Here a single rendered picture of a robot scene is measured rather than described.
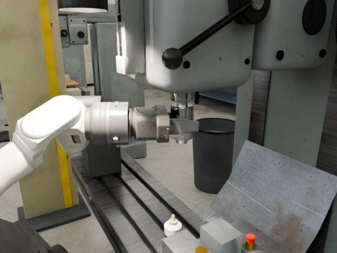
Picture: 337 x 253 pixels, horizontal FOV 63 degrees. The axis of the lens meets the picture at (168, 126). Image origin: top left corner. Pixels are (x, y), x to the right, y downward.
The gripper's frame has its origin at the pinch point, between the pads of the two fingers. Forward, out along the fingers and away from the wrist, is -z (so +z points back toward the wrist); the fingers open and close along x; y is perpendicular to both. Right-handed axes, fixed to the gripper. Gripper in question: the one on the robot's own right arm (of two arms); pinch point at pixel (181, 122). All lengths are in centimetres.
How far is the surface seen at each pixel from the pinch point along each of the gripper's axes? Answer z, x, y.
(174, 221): 1.5, -2.8, 22.1
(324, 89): -36.7, 8.8, -5.3
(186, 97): -0.5, -2.3, -5.7
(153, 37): 6.3, -8.4, -16.8
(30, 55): 84, 151, -5
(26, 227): 73, 82, 84
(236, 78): -8.5, -6.9, -10.1
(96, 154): 25, 39, 23
